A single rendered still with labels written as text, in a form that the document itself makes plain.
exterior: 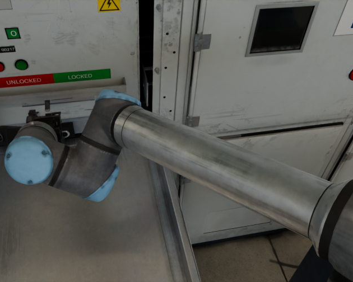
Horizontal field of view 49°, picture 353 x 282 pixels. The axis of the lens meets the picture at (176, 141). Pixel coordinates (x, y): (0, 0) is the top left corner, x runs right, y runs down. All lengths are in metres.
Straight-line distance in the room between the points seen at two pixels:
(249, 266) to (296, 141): 0.76
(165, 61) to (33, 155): 0.50
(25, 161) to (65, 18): 0.42
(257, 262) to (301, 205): 1.52
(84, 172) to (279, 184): 0.41
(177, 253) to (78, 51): 0.60
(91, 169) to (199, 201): 0.90
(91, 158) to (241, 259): 1.36
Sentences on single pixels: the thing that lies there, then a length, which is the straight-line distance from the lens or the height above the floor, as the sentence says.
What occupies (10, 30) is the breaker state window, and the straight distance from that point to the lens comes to 1.09.
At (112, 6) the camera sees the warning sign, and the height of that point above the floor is 1.29.
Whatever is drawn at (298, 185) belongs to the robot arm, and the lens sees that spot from 0.56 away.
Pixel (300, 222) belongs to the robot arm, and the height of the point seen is 1.35.
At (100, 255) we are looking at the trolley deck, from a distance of 1.06.
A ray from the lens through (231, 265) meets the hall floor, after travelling 2.02.
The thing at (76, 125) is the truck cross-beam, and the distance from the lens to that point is 1.28.
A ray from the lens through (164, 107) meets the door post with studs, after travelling 1.22.
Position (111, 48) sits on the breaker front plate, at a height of 1.17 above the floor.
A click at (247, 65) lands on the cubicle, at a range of 1.18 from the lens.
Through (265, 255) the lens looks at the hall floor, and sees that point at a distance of 2.08.
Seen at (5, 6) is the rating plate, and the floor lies 1.31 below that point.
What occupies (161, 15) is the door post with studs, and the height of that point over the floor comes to 1.28.
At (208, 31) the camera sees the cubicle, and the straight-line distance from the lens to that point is 1.07.
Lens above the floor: 1.79
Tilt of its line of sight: 47 degrees down
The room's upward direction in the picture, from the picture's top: 5 degrees clockwise
